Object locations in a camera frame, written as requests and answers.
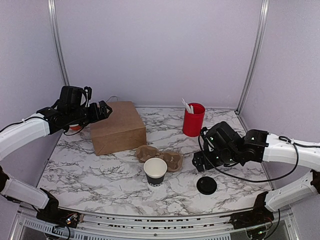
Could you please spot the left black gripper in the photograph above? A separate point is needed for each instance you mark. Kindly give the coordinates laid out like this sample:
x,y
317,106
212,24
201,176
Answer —
x,y
95,115

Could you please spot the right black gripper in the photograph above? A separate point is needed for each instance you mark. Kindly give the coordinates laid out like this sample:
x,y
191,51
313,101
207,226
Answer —
x,y
200,163

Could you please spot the black plastic cup lid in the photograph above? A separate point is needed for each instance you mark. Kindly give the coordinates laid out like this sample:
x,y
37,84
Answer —
x,y
206,185

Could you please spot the black paper coffee cup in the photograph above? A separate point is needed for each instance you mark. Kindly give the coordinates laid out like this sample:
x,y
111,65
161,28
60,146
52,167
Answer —
x,y
155,169

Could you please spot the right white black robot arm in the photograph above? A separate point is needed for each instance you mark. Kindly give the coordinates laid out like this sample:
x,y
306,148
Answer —
x,y
261,146

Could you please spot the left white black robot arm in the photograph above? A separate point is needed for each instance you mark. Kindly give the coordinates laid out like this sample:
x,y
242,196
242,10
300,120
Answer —
x,y
44,122

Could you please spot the brown paper bag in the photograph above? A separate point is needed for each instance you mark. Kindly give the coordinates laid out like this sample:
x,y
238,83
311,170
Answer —
x,y
122,130

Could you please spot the orange white bowl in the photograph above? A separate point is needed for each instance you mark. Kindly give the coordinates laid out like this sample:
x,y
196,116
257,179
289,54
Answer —
x,y
75,127

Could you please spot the red cylindrical container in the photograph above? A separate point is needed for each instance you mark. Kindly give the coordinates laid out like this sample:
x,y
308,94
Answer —
x,y
193,122

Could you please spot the brown pulp cup carrier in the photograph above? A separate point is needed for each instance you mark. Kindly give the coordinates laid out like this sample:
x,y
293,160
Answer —
x,y
174,160

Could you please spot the white wrapped straws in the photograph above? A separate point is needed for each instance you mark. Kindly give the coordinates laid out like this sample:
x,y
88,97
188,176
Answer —
x,y
189,108

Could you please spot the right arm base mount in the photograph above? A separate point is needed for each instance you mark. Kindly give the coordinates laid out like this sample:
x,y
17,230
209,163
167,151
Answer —
x,y
249,219

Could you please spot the front aluminium rail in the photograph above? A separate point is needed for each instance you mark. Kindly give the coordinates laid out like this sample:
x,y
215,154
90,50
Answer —
x,y
102,226

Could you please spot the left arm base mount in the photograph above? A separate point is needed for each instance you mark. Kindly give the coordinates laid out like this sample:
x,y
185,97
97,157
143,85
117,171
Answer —
x,y
60,217

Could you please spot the left aluminium frame post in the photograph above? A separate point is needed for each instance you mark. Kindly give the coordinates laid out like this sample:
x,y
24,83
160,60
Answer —
x,y
57,41

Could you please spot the aluminium frame post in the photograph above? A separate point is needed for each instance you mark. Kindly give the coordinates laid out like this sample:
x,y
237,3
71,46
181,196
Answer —
x,y
57,41
261,28

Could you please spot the right aluminium frame post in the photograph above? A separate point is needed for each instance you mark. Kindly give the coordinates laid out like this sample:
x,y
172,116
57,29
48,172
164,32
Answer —
x,y
261,28

